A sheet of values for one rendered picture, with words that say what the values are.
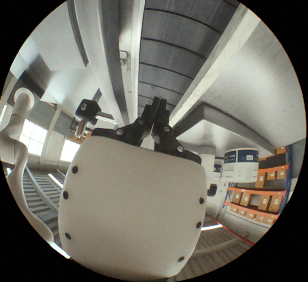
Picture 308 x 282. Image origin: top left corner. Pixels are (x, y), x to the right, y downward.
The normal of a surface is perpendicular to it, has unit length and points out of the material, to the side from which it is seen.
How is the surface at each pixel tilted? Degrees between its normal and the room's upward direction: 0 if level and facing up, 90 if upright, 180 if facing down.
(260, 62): 0
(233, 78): 0
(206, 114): 90
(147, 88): 0
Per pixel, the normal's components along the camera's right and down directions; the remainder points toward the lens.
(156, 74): -0.24, 0.91
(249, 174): -0.43, -0.41
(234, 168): -0.88, -0.35
